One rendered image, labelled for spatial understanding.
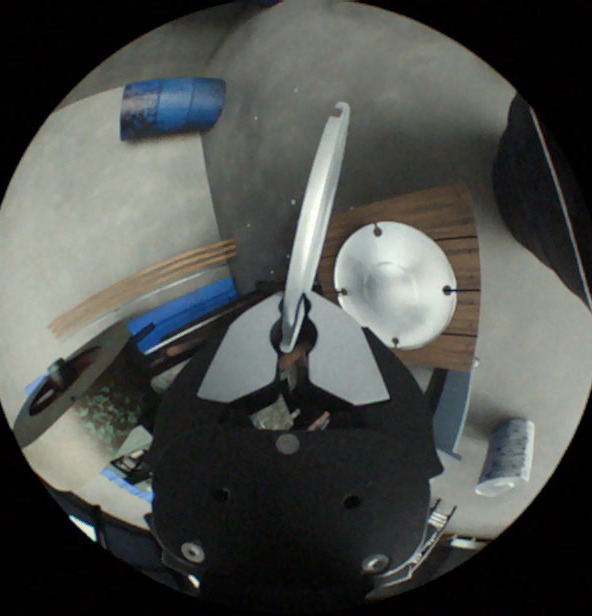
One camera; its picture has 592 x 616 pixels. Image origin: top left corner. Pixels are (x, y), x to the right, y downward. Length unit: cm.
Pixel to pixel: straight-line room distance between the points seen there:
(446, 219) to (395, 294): 19
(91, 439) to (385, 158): 123
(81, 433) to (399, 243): 84
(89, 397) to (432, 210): 83
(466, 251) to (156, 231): 199
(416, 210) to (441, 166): 39
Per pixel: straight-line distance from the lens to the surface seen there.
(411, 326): 44
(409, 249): 38
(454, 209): 37
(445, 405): 66
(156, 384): 106
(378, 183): 78
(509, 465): 112
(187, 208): 202
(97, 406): 59
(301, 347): 67
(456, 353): 46
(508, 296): 79
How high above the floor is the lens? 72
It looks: 35 degrees down
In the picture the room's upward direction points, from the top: 119 degrees counter-clockwise
